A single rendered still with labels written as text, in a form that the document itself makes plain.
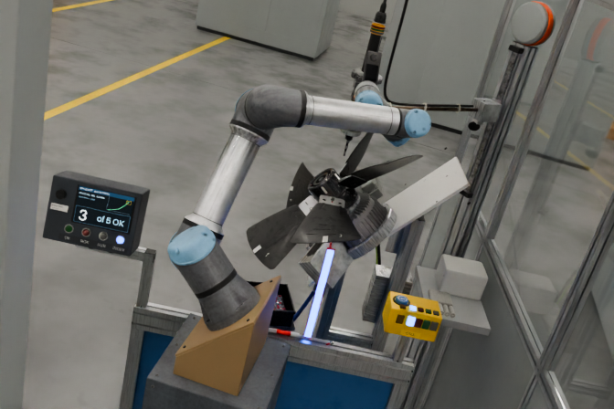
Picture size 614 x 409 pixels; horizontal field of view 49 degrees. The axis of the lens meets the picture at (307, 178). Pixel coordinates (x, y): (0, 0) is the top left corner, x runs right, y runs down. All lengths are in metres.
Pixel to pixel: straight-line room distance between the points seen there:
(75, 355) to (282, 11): 6.96
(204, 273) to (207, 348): 0.18
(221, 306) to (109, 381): 1.63
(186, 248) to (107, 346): 1.83
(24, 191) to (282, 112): 1.33
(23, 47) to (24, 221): 0.11
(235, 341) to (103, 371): 1.70
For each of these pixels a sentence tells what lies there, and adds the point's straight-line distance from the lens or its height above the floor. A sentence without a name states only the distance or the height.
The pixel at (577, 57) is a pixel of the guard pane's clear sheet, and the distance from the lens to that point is 2.56.
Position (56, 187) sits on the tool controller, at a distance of 2.07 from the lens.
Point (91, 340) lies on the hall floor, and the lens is 3.46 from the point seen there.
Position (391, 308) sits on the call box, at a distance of 2.10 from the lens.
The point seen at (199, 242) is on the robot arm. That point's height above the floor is 1.33.
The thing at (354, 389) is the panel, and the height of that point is 0.71.
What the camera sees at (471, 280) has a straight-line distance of 2.69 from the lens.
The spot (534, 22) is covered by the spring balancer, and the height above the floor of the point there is 1.89.
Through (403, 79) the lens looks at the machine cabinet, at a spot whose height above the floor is 0.44.
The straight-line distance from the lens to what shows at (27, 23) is 0.37.
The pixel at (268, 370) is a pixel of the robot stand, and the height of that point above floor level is 1.00.
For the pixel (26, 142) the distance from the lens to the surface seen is 0.40.
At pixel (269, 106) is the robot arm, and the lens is 1.71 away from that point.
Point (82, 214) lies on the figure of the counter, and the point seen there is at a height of 1.17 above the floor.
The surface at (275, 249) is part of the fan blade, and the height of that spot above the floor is 0.97.
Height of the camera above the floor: 2.15
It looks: 23 degrees down
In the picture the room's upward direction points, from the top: 14 degrees clockwise
